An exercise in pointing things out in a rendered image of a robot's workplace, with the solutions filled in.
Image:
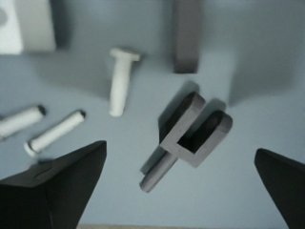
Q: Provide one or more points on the white divided tray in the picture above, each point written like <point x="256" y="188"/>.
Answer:
<point x="34" y="23"/>

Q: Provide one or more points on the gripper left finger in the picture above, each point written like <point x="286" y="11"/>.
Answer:
<point x="53" y="195"/>

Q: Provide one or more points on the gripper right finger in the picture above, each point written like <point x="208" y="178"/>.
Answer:
<point x="284" y="180"/>

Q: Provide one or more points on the dark grey clevis fork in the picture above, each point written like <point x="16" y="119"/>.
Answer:
<point x="193" y="152"/>

